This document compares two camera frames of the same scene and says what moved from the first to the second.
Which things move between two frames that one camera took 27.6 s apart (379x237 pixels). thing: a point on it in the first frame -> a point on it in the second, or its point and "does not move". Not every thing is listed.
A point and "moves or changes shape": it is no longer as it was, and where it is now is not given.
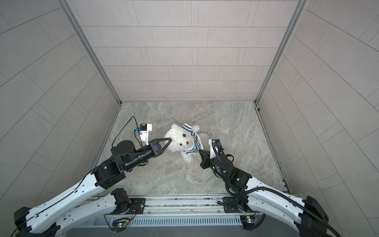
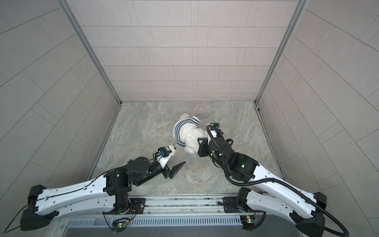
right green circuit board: x=248 y=222 does not move
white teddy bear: x=182 y=140 moves or changes shape
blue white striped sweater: x=198 y=144 -> x=178 y=125
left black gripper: x=168 y=140 -> x=172 y=173
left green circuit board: x=122 y=224 does not move
